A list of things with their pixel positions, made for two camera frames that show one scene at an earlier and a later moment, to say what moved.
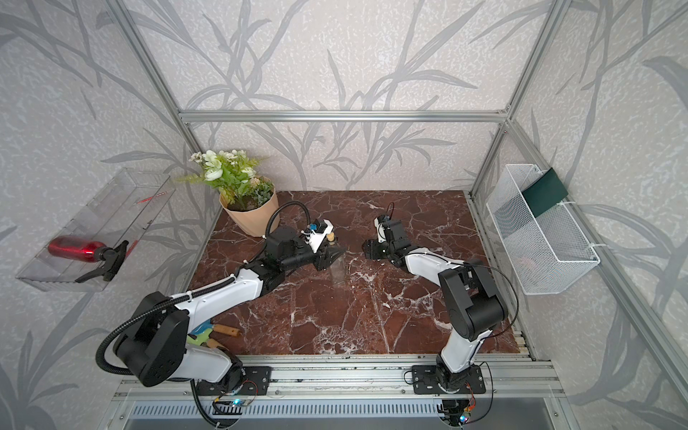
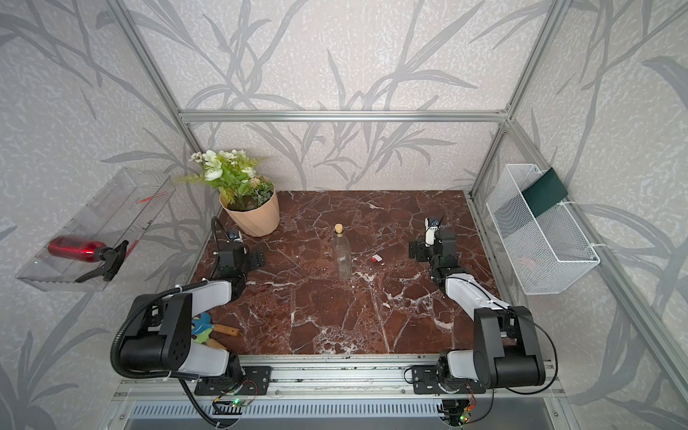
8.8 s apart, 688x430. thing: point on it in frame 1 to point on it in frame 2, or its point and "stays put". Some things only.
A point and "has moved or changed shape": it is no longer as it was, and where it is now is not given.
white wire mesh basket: x=549 y=252 stays put
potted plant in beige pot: x=250 y=198 stays put
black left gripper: x=322 y=264 to x=253 y=262
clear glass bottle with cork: x=339 y=270 has moved or changed shape
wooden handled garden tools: x=202 y=335 stays put
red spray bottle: x=90 y=251 stays put
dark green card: x=544 y=193 stays put
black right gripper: x=370 y=249 to x=418 y=244
